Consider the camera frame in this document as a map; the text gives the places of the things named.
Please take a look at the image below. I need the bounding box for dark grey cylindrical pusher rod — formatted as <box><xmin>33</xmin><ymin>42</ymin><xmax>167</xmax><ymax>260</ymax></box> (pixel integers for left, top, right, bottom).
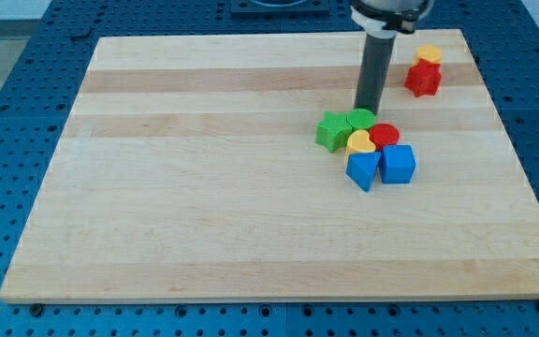
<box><xmin>355</xmin><ymin>33</ymin><xmax>397</xmax><ymax>114</ymax></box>

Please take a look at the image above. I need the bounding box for red star block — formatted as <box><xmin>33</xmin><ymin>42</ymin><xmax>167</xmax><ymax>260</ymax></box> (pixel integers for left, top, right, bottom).
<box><xmin>404</xmin><ymin>59</ymin><xmax>442</xmax><ymax>97</ymax></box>

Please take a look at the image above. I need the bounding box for green star block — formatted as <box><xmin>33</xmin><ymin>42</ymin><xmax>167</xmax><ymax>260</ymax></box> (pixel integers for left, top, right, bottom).
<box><xmin>315</xmin><ymin>111</ymin><xmax>353</xmax><ymax>153</ymax></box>

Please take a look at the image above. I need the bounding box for yellow hexagon block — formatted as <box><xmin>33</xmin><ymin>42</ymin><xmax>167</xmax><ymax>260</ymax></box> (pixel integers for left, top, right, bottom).
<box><xmin>412</xmin><ymin>44</ymin><xmax>443</xmax><ymax>66</ymax></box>

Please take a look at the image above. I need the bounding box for green cylinder block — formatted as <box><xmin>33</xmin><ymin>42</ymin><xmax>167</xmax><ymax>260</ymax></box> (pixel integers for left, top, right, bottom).
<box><xmin>346</xmin><ymin>108</ymin><xmax>376</xmax><ymax>131</ymax></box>

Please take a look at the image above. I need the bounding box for red cylinder block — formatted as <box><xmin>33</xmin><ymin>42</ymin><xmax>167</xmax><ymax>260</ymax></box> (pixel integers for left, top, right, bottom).
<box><xmin>369</xmin><ymin>123</ymin><xmax>400</xmax><ymax>151</ymax></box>

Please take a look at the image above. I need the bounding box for yellow heart block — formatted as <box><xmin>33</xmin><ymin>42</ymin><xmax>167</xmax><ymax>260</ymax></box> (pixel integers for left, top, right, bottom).
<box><xmin>344</xmin><ymin>129</ymin><xmax>376</xmax><ymax>164</ymax></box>

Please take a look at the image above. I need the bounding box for blue cube block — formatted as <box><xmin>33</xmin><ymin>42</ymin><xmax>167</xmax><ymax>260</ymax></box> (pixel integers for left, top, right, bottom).
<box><xmin>379</xmin><ymin>144</ymin><xmax>416</xmax><ymax>184</ymax></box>

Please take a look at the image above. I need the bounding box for blue triangle block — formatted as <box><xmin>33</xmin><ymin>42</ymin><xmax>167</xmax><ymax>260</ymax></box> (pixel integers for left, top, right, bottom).
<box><xmin>345</xmin><ymin>152</ymin><xmax>381</xmax><ymax>192</ymax></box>

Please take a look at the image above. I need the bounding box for light wooden board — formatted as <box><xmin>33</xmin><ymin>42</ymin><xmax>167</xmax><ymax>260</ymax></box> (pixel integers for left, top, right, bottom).
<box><xmin>0</xmin><ymin>29</ymin><xmax>539</xmax><ymax>304</ymax></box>

